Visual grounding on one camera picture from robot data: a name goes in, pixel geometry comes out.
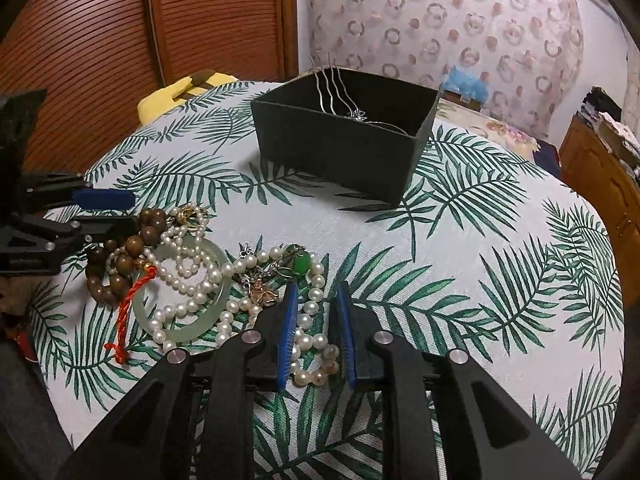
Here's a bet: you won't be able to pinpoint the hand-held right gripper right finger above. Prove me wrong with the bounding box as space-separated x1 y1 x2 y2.
335 281 583 480

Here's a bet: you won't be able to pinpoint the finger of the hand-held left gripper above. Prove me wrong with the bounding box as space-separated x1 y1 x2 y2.
0 215 143 276
21 173 135 217

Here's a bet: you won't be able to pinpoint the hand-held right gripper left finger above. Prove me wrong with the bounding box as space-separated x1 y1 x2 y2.
55 282 301 480

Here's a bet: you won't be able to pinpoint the white pearl strand brown beads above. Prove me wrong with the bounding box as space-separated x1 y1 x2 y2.
220 245 342 389

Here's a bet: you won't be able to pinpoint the brown wooden bead bracelet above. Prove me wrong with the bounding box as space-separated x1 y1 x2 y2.
84 208 168 306

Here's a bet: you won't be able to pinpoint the black box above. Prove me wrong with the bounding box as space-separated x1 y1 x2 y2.
250 70 441 207

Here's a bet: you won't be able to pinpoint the rose gold flower brooch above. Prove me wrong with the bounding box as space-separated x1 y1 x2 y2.
247 280 279 309

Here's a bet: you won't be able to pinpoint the green gem pendant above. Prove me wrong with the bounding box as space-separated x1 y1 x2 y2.
280 244 314 281

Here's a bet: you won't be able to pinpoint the pale green jade bangle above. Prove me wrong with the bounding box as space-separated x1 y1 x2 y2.
131 239 234 344

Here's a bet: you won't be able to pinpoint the wooden louvered wardrobe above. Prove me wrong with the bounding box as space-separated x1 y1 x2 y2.
0 0 301 181

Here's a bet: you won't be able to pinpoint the leaf print tablecloth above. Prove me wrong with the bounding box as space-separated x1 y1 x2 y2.
25 80 623 480

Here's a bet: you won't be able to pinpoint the floral bedspread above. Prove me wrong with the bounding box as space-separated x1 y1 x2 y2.
435 99 544 162

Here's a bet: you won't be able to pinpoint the blue plastic bag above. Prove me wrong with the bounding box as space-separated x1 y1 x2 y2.
442 65 489 99

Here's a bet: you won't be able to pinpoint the wooden cabinet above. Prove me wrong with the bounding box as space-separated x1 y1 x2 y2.
557 112 640 292

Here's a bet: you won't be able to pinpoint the circle patterned curtain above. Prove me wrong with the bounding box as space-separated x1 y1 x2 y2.
297 0 586 141

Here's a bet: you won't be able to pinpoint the pile of clothes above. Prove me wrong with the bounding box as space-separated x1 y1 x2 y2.
582 85 640 182

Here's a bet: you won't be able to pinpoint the silver link chain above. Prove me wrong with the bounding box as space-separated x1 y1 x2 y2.
238 242 287 292

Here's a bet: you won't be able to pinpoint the gold ring ornament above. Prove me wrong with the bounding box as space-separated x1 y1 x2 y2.
169 203 202 227

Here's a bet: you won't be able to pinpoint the long white pearl necklace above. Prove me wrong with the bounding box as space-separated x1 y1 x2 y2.
105 205 261 354

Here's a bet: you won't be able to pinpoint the red braided cord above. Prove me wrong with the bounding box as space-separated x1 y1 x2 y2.
104 260 159 365

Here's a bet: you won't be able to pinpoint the thin silver chain necklace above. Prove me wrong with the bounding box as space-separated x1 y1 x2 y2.
350 110 417 137

